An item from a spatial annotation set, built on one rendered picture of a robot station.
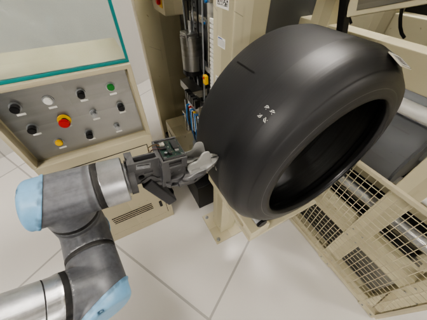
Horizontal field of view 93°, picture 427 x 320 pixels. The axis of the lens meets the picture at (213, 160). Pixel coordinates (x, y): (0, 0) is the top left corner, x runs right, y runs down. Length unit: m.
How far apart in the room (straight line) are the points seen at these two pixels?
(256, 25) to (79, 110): 0.80
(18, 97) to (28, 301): 0.80
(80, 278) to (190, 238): 1.35
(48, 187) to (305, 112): 0.46
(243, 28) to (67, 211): 0.65
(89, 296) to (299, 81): 0.52
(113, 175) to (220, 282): 1.35
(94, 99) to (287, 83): 0.85
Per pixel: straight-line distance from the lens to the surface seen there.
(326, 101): 0.44
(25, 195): 0.43
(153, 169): 0.43
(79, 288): 0.44
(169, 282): 1.66
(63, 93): 1.06
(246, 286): 1.65
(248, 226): 0.82
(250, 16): 0.74
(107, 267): 0.46
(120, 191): 0.41
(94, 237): 0.49
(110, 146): 1.16
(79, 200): 0.41
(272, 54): 0.51
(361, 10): 0.91
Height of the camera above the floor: 1.60
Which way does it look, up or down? 47 degrees down
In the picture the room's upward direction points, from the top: straight up
